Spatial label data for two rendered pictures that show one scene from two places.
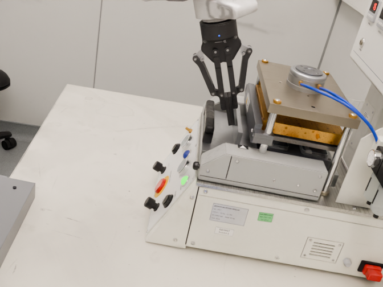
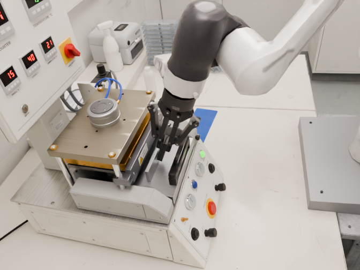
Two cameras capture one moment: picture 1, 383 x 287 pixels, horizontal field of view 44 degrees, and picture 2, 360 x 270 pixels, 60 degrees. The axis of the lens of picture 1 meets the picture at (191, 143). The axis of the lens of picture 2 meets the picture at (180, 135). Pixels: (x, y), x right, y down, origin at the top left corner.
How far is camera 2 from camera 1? 1.52 m
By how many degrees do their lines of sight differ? 108
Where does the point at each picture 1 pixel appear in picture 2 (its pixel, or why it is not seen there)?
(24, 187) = (315, 194)
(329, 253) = not seen: hidden behind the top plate
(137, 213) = (229, 200)
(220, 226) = not seen: hidden behind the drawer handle
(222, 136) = (171, 154)
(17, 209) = (309, 173)
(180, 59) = not seen: outside the picture
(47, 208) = (294, 199)
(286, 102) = (141, 94)
